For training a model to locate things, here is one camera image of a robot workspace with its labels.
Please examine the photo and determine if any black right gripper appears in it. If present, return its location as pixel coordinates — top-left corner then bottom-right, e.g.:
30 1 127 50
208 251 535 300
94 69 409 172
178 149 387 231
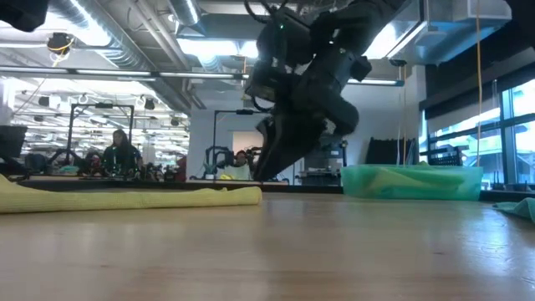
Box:
244 49 373 181

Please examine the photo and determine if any yellow microfiber towel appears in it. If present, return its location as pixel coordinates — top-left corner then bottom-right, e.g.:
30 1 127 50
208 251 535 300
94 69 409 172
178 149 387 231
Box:
0 173 263 215

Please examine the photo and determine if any teal microfiber towel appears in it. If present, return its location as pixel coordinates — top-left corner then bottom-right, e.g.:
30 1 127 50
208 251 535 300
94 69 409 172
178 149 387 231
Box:
492 196 535 223

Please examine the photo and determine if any pale pink door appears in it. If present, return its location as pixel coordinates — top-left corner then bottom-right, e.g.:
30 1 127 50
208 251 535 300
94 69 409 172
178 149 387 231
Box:
232 130 264 156

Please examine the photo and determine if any person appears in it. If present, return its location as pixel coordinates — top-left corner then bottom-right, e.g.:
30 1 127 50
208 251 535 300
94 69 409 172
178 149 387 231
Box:
227 150 255 181
101 128 144 179

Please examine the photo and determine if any teal translucent plastic bin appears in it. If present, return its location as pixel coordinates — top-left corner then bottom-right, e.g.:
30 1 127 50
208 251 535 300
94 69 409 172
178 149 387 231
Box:
340 164 485 202

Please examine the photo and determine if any black backdrop panel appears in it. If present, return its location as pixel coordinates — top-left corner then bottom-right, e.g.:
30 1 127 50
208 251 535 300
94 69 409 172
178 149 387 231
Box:
365 136 417 166

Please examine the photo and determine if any background wooden table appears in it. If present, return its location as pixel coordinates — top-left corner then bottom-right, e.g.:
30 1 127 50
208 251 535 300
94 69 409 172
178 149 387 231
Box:
186 178 290 187

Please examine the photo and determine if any black perforated panel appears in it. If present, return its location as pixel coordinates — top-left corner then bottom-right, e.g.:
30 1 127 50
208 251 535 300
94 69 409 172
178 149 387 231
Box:
428 145 463 167

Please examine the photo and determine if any long ceiling light strip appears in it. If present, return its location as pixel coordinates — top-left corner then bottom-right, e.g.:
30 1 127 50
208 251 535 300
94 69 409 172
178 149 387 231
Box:
0 65 405 88

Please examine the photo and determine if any dark monitor screen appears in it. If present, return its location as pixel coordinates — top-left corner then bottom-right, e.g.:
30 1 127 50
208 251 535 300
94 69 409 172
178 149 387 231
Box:
0 125 28 160

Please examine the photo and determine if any black gantry frame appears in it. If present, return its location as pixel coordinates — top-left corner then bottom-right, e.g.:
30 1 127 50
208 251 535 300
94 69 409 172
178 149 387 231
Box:
69 102 135 168
212 109 268 181

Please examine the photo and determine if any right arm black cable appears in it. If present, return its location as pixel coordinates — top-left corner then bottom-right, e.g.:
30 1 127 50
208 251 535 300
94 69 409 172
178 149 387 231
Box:
243 0 289 20

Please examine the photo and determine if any silver ventilation duct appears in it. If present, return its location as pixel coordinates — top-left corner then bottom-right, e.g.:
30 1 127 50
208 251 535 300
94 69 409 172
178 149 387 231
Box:
169 0 201 26
37 0 193 113

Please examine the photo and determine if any ceiling cable reel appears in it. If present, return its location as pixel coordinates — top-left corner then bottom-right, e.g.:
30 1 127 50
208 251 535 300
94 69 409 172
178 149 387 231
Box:
44 31 77 56

